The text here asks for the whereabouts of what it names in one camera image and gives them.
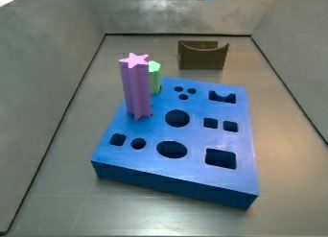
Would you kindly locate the blue foam shape board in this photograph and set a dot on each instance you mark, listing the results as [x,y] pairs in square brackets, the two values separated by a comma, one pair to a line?
[191,149]

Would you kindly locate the green hexagonal prism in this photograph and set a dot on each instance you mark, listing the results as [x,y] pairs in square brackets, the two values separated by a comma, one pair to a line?
[155,76]

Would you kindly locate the purple star prism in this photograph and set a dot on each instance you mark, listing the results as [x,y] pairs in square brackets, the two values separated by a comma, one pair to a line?
[134,71]

